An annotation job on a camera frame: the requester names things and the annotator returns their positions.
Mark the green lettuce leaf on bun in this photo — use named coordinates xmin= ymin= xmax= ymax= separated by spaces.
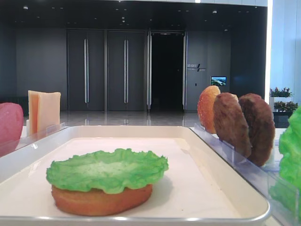
xmin=46 ymin=148 xmax=169 ymax=194

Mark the inner brown meat patty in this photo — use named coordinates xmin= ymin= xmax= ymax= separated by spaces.
xmin=213 ymin=92 xmax=251 ymax=158

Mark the brown meat patty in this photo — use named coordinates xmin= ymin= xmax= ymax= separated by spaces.
xmin=239 ymin=93 xmax=275 ymax=167
xmin=213 ymin=92 xmax=251 ymax=158

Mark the outer brown meat patty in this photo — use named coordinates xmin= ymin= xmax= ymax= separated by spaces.
xmin=239 ymin=93 xmax=275 ymax=167

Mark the left orange cheese slice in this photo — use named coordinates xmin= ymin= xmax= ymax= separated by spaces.
xmin=28 ymin=90 xmax=39 ymax=135

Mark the standing green lettuce leaf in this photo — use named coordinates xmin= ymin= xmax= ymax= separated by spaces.
xmin=269 ymin=108 xmax=301 ymax=217

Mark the inner bun half right rack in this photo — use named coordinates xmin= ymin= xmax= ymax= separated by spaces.
xmin=197 ymin=85 xmax=221 ymax=134

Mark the dark double door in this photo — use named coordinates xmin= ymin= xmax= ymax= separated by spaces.
xmin=67 ymin=30 xmax=146 ymax=111

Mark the white rectangular tray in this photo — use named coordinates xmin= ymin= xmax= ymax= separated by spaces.
xmin=0 ymin=126 xmax=270 ymax=226

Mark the bottom bun on tray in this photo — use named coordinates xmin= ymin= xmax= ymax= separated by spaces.
xmin=52 ymin=185 xmax=152 ymax=216

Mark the flower planter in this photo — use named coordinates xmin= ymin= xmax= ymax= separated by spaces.
xmin=269 ymin=87 xmax=293 ymax=128

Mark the wall display screen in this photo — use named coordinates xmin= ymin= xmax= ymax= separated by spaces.
xmin=211 ymin=76 xmax=227 ymax=86

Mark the clear rail left side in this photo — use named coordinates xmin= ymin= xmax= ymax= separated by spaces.
xmin=0 ymin=122 xmax=65 ymax=157

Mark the clear rail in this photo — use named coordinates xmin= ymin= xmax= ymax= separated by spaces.
xmin=191 ymin=124 xmax=301 ymax=226
xmin=0 ymin=122 xmax=65 ymax=157

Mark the clear rail right side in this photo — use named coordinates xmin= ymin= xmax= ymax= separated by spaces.
xmin=191 ymin=124 xmax=301 ymax=226

